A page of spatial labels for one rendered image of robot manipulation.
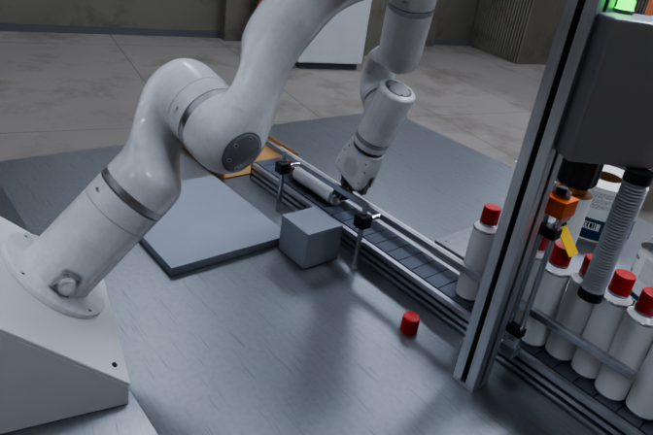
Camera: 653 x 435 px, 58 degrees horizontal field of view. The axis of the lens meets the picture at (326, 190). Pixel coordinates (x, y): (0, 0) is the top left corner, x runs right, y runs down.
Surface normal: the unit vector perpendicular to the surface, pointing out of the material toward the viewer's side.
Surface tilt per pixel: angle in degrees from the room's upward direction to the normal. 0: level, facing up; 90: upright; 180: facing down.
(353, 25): 90
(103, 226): 73
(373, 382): 0
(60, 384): 90
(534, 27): 90
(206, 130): 68
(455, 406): 0
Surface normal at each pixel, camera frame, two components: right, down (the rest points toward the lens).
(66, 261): 0.17, 0.18
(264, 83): 0.68, 0.14
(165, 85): -0.40, -0.24
